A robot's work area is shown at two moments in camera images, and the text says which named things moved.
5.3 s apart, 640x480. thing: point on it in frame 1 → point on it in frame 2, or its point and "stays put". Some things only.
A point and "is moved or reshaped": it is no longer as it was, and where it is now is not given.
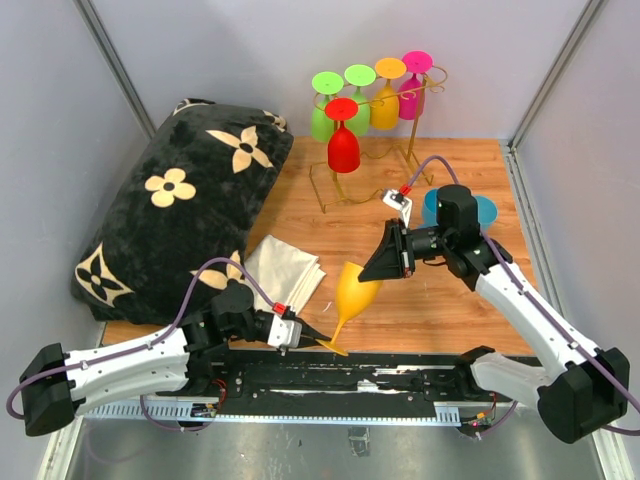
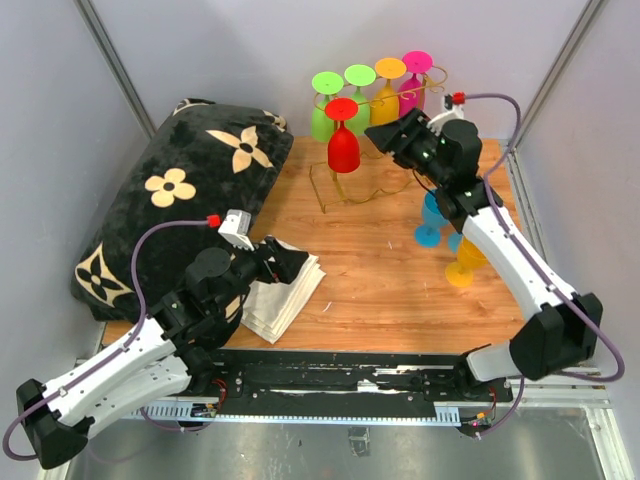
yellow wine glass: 354,298 is moved or reshaped
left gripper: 309,334 → 283,268
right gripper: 394,258 → 390,137
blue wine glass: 431,208 stays put
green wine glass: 360,75 stays put
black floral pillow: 173,235 stays put
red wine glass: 343,147 stays put
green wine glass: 325,83 stays put
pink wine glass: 411,94 stays put
